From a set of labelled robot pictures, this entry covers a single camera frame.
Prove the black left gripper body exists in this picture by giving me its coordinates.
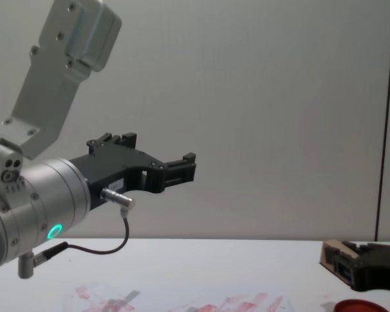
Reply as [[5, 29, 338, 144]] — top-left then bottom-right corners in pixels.
[[70, 145, 157, 213]]

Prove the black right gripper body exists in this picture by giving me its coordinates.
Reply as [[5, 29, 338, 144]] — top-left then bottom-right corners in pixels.
[[355, 241, 390, 292]]

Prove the brown cardboard tray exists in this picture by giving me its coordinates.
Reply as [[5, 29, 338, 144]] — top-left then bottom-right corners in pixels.
[[319, 239, 357, 287]]

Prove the red round lid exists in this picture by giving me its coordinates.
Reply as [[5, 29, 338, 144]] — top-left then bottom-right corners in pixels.
[[332, 299, 390, 312]]

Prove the white red-stained table cloth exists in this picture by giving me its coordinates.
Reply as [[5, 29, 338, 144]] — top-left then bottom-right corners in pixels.
[[0, 238, 390, 312]]

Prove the thin dark vertical pole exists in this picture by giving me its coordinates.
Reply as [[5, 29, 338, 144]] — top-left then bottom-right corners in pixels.
[[374, 0, 390, 242]]

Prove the thin dark wrist cable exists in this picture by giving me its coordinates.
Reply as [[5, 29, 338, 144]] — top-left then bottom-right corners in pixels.
[[18, 187, 137, 280]]

